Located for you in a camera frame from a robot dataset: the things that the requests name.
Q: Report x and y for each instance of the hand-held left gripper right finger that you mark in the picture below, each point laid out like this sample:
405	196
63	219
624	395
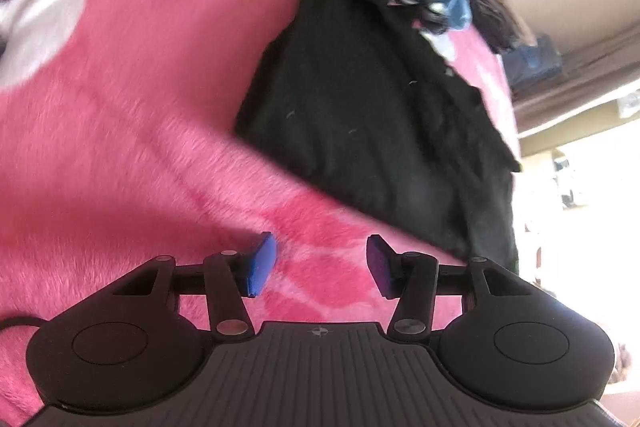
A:
380	264

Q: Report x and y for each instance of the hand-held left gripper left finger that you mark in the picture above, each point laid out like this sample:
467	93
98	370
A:
260	264

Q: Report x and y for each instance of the black sweatshirt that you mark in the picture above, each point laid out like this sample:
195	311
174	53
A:
370	117

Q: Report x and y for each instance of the pink floral blanket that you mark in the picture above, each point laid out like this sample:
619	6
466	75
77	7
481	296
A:
150	132

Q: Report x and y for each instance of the beige curtain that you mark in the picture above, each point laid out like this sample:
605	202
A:
580	72

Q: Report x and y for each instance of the dark folded garments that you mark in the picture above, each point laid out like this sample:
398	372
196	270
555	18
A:
500	7

